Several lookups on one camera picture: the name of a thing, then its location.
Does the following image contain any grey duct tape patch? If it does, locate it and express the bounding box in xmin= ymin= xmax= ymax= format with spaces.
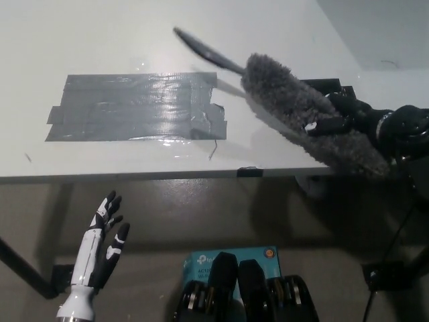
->
xmin=44 ymin=72 xmax=228 ymax=142

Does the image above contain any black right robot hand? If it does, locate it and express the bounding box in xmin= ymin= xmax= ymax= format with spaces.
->
xmin=303 ymin=92 xmax=387 ymax=142

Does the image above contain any grey round table mount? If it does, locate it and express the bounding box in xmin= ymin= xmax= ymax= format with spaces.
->
xmin=294 ymin=174 xmax=328 ymax=197

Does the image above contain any grey fluffy duster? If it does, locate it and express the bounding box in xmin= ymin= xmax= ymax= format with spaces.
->
xmin=172 ymin=26 xmax=391 ymax=178

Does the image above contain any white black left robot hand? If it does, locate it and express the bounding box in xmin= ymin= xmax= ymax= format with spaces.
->
xmin=71 ymin=190 xmax=131 ymax=291

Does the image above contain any black table leg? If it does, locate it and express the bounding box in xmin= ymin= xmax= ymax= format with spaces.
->
xmin=0 ymin=234 xmax=60 ymax=299

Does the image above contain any teal router box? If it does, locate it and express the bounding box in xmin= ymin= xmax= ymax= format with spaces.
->
xmin=182 ymin=246 xmax=282 ymax=301

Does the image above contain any black tape patch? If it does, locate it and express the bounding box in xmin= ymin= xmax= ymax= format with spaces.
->
xmin=299 ymin=78 xmax=356 ymax=99

